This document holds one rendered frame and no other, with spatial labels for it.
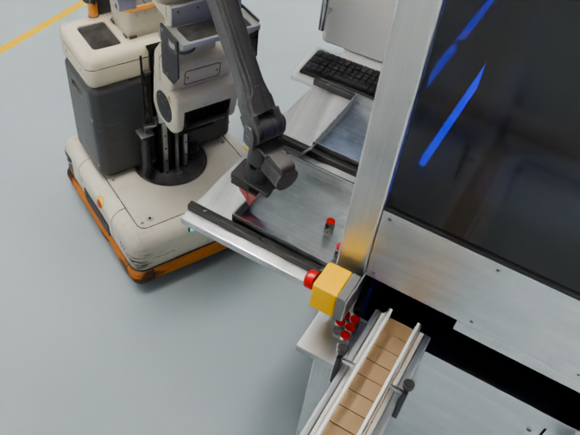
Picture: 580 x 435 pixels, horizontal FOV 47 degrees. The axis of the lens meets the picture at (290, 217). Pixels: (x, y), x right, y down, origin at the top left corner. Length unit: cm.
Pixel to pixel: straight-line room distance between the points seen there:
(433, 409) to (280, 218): 56
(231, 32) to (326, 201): 51
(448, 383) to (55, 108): 241
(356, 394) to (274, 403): 104
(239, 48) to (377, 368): 68
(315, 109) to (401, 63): 92
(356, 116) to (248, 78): 61
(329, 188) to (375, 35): 73
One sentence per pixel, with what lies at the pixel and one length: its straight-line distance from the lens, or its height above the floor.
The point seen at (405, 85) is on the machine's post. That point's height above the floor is 146.
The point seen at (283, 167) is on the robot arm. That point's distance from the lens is 139.
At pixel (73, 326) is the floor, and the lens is 250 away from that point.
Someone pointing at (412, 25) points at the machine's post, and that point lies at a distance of 100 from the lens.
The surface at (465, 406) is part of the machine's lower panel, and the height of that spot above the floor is 76.
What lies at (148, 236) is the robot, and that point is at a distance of 236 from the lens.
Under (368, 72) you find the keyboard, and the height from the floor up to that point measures 83.
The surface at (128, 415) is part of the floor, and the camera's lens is 230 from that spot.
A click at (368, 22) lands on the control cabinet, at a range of 226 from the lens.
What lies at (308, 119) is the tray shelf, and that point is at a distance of 189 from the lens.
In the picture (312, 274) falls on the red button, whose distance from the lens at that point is 133.
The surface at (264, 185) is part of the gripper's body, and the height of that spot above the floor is 99.
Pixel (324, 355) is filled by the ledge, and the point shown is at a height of 88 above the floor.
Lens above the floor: 205
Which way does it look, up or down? 47 degrees down
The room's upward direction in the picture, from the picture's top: 8 degrees clockwise
